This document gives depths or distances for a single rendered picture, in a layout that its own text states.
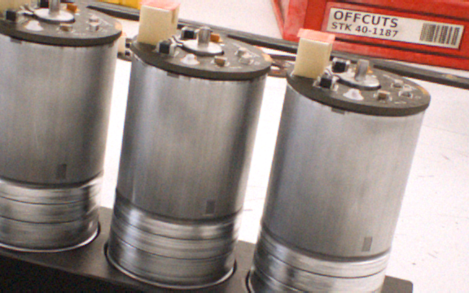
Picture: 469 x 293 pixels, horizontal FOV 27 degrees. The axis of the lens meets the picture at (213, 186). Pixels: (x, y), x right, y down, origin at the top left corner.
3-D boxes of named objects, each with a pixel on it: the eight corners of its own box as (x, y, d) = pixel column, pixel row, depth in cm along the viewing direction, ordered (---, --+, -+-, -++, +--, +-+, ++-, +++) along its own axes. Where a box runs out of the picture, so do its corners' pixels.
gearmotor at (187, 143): (210, 342, 18) (257, 75, 16) (84, 309, 18) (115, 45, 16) (237, 283, 20) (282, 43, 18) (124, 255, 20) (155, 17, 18)
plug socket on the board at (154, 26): (177, 51, 17) (183, 13, 17) (130, 41, 17) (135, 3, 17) (189, 41, 18) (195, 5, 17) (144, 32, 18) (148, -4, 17)
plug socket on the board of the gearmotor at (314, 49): (336, 85, 16) (344, 46, 16) (287, 74, 17) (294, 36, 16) (341, 73, 17) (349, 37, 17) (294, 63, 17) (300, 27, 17)
